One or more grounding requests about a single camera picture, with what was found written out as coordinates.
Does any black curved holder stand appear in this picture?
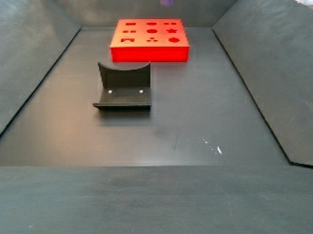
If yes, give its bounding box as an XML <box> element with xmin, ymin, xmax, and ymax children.
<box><xmin>92</xmin><ymin>63</ymin><xmax>151</xmax><ymax>109</ymax></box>

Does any red shape sorter box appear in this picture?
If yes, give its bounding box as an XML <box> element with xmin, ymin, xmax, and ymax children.
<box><xmin>110</xmin><ymin>18</ymin><xmax>190</xmax><ymax>62</ymax></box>

